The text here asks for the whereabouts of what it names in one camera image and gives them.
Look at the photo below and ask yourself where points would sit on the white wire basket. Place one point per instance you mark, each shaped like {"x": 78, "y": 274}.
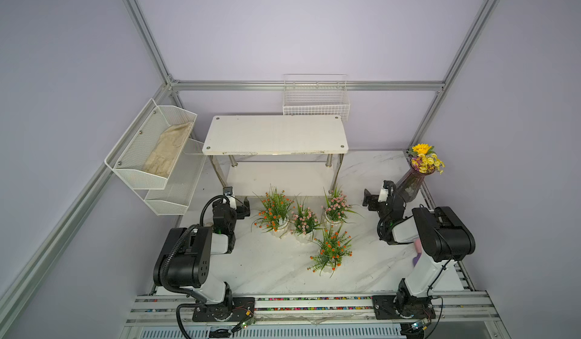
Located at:
{"x": 316, "y": 94}

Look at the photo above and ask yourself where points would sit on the purple vase yellow flowers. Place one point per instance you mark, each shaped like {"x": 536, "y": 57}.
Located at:
{"x": 423, "y": 161}

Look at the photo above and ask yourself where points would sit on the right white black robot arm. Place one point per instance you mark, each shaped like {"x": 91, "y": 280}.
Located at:
{"x": 444, "y": 240}

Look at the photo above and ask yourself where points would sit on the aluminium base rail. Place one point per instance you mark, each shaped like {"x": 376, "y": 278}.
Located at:
{"x": 449, "y": 315}

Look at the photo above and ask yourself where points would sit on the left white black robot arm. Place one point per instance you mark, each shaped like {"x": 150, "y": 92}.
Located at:
{"x": 183, "y": 265}

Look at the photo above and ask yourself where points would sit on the white two-tier rack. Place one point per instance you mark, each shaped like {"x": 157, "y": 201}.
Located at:
{"x": 300, "y": 153}

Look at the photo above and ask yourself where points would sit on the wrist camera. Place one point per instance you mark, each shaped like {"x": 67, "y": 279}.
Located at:
{"x": 387, "y": 191}
{"x": 228, "y": 191}

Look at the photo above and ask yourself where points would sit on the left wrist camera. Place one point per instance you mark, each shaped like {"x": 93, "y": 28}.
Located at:
{"x": 228, "y": 191}

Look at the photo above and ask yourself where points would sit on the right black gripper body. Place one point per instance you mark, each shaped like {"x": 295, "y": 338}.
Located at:
{"x": 372, "y": 200}

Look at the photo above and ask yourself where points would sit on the orange flower pot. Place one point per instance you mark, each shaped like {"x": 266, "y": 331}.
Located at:
{"x": 275, "y": 213}
{"x": 332, "y": 248}

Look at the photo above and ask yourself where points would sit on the lower white mesh wall bin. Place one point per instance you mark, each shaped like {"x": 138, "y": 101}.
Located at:
{"x": 177, "y": 196}

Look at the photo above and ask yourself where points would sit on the white mesh wall bin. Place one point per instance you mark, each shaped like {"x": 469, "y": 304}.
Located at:
{"x": 128, "y": 156}
{"x": 177, "y": 196}

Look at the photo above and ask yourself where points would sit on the beige glove in bin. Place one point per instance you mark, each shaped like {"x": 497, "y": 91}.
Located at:
{"x": 166, "y": 152}

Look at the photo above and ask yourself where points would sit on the purple pink garden trowel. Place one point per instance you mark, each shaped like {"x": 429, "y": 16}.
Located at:
{"x": 418, "y": 250}

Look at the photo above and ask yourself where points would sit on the pink flower pot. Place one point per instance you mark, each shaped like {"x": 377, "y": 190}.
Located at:
{"x": 337, "y": 209}
{"x": 304, "y": 222}

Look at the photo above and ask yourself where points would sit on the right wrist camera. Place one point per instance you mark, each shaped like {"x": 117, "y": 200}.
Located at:
{"x": 387, "y": 191}

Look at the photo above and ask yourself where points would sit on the upper white mesh wall bin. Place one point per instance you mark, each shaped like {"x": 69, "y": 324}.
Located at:
{"x": 128, "y": 156}

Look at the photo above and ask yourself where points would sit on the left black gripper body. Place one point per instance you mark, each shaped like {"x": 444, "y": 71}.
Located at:
{"x": 240, "y": 207}

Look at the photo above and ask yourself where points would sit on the orange flower pot front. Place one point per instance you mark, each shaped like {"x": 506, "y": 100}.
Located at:
{"x": 332, "y": 248}

